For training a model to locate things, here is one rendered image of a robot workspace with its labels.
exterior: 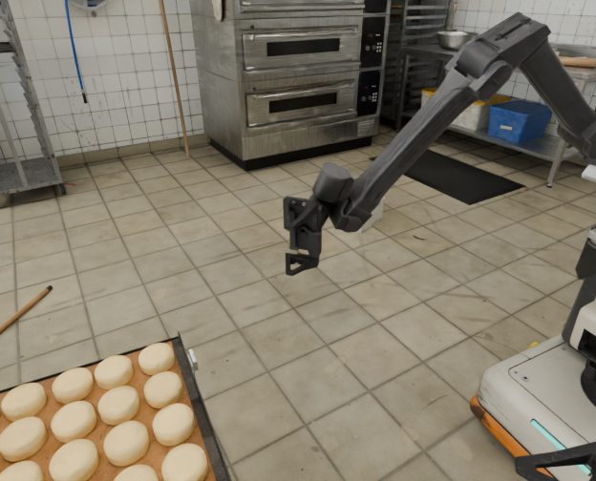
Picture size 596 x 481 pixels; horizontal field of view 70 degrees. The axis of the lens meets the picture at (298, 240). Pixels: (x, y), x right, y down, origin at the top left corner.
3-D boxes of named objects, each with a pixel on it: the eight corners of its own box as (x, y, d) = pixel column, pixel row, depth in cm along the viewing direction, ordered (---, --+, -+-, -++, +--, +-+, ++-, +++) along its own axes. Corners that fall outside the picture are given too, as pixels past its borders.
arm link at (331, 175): (358, 233, 91) (344, 208, 97) (383, 190, 85) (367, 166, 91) (308, 228, 86) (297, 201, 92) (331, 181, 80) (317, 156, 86)
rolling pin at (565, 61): (527, 63, 338) (530, 54, 335) (528, 62, 343) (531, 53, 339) (611, 70, 314) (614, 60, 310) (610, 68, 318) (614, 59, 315)
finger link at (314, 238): (270, 249, 76) (288, 224, 84) (272, 281, 80) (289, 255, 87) (307, 255, 74) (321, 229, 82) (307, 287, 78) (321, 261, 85)
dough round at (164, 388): (169, 374, 62) (166, 365, 61) (190, 392, 59) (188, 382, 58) (138, 396, 59) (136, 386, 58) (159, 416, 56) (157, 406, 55)
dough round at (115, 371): (91, 378, 62) (87, 368, 60) (122, 358, 65) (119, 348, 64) (108, 396, 59) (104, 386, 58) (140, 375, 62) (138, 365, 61)
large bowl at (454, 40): (425, 48, 428) (428, 32, 420) (452, 46, 445) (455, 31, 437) (456, 52, 399) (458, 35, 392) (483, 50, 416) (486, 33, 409)
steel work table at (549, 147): (391, 132, 481) (401, 36, 431) (436, 122, 513) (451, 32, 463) (551, 190, 341) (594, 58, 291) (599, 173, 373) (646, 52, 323)
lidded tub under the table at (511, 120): (480, 134, 396) (487, 105, 383) (511, 126, 418) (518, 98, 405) (518, 144, 368) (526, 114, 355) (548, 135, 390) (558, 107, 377)
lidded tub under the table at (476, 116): (443, 122, 430) (448, 95, 417) (475, 115, 451) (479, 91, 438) (475, 132, 402) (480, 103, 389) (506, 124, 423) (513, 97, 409)
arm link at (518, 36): (548, 8, 67) (510, -10, 74) (479, 79, 72) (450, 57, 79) (627, 138, 94) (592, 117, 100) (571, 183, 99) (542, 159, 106)
